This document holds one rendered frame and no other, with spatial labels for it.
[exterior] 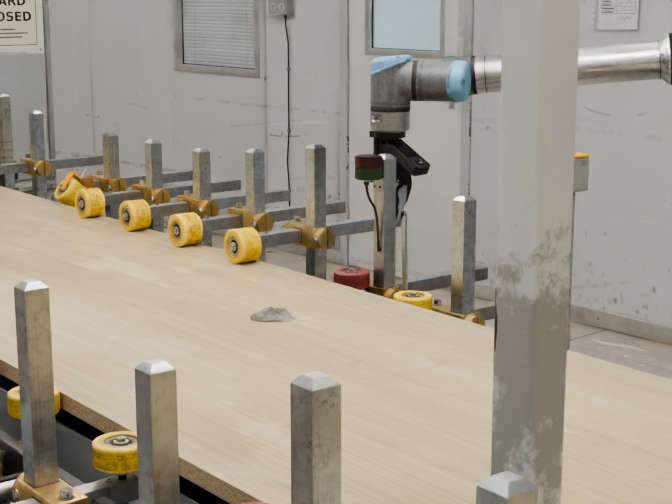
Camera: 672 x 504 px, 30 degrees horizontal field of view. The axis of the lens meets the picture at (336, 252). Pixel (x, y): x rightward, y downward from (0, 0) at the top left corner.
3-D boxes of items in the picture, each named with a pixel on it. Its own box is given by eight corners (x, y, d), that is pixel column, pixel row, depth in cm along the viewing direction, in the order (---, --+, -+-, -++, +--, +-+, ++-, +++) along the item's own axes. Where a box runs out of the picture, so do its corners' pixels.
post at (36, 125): (45, 252, 421) (38, 109, 412) (50, 254, 419) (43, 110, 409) (35, 254, 419) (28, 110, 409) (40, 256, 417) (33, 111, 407)
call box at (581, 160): (560, 189, 240) (561, 149, 239) (588, 194, 235) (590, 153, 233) (535, 193, 236) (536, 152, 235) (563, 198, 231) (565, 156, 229)
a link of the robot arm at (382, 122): (418, 111, 282) (385, 113, 277) (418, 132, 283) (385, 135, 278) (392, 108, 289) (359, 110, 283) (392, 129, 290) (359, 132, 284)
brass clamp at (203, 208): (194, 211, 346) (194, 193, 345) (221, 218, 335) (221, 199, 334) (175, 214, 342) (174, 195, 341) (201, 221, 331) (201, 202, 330)
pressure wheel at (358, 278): (354, 312, 287) (354, 263, 284) (376, 319, 281) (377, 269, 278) (326, 318, 282) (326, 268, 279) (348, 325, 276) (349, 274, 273)
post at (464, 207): (460, 415, 269) (464, 193, 259) (471, 419, 266) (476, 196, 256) (448, 418, 266) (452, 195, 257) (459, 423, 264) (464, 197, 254)
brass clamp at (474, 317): (442, 323, 271) (443, 301, 270) (487, 337, 261) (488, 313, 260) (421, 328, 267) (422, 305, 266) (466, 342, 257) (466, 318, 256)
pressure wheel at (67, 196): (63, 207, 375) (78, 185, 377) (76, 210, 369) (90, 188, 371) (49, 196, 371) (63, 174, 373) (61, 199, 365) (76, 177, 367)
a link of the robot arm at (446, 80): (472, 58, 284) (418, 58, 286) (467, 61, 273) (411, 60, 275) (471, 100, 286) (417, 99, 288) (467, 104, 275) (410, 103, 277)
